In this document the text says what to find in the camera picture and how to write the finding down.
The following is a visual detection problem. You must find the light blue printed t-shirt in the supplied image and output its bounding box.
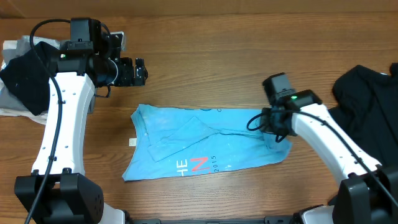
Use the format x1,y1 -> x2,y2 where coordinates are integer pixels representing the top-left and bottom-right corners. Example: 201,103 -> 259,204
123,104 -> 292,182

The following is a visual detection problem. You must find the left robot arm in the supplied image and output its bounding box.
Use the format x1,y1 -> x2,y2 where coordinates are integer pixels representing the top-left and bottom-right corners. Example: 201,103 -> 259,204
14,18 -> 148,223

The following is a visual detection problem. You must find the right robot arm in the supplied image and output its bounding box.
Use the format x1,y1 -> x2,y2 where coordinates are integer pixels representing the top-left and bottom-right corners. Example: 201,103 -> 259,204
261,73 -> 397,224

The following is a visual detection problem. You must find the black t-shirt under blue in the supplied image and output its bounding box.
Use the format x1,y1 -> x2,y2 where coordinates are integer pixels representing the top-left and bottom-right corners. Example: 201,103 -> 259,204
329,63 -> 397,166

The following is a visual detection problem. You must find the folded black shirt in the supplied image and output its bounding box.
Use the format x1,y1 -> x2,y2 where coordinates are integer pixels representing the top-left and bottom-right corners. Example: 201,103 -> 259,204
1,42 -> 58,116

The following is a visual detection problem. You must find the folded grey shirt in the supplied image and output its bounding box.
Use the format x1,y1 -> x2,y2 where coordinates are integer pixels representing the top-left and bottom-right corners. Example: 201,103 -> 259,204
1,35 -> 62,115

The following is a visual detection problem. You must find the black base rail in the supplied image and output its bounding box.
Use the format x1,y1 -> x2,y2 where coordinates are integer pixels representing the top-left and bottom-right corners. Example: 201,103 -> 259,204
127,215 -> 299,224

